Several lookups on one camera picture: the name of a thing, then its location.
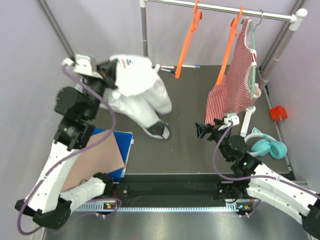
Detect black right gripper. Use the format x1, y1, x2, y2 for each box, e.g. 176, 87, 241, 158
195, 118, 232, 162

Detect white printed tank top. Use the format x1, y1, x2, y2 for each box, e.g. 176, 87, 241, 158
108, 54, 172, 140

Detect orange hanger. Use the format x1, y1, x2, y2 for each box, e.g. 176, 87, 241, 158
175, 0, 203, 79
216, 5, 244, 86

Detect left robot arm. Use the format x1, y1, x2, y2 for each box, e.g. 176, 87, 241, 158
15, 59, 118, 230

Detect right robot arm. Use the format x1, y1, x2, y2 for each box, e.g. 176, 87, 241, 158
195, 119, 320, 239

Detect red striped tank top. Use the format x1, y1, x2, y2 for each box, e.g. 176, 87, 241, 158
204, 17, 261, 124

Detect green hanger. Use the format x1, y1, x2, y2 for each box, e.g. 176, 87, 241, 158
248, 20, 260, 100

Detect white perforated plastic basket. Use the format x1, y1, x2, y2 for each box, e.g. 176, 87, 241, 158
74, 84, 112, 110

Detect white marker orange cap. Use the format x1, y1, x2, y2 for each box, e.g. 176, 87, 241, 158
160, 65, 175, 69

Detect white marker blue cap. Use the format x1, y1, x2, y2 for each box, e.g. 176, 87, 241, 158
160, 68, 176, 74

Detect teal cat ear headphones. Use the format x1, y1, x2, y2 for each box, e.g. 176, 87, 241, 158
244, 127, 288, 160

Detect white marker blue tip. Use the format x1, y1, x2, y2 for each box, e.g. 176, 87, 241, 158
182, 64, 201, 69

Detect red cube block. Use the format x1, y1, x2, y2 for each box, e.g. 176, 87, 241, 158
269, 105, 288, 123

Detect brown cardboard sheet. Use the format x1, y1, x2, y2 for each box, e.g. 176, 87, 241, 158
61, 133, 125, 192

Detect white metal clothes rack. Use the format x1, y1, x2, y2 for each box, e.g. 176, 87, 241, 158
138, 0, 309, 138

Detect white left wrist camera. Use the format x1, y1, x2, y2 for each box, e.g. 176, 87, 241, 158
61, 54, 101, 78

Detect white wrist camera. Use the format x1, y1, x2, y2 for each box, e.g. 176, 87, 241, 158
223, 112, 240, 126
61, 54, 101, 78

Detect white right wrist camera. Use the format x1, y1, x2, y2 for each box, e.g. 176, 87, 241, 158
223, 112, 240, 126

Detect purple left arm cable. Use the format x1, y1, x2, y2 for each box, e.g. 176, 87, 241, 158
16, 64, 122, 236

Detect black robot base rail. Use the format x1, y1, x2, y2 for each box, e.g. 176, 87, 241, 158
104, 173, 252, 207

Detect grey aluminium frame post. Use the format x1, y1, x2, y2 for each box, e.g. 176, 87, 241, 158
36, 0, 75, 58

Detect grey slotted cable duct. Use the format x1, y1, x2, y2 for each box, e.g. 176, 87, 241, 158
75, 201, 253, 213

